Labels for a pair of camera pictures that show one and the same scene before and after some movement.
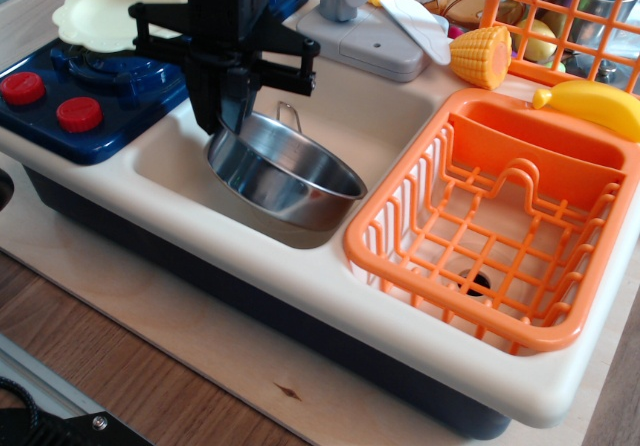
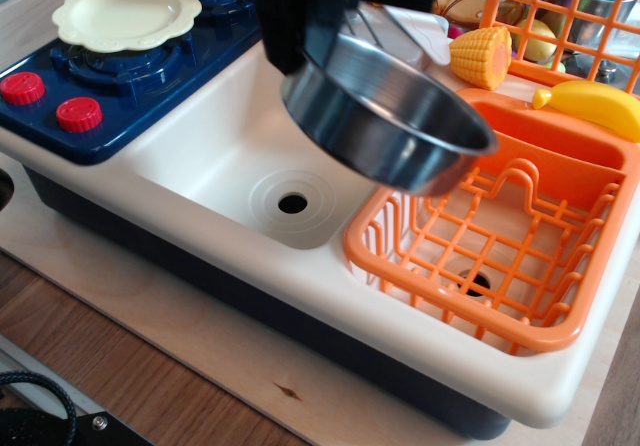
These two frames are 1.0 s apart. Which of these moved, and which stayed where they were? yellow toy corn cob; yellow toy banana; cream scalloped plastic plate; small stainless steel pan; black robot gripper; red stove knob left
Moved: small stainless steel pan; black robot gripper
Stayed: red stove knob left; cream scalloped plastic plate; yellow toy corn cob; yellow toy banana
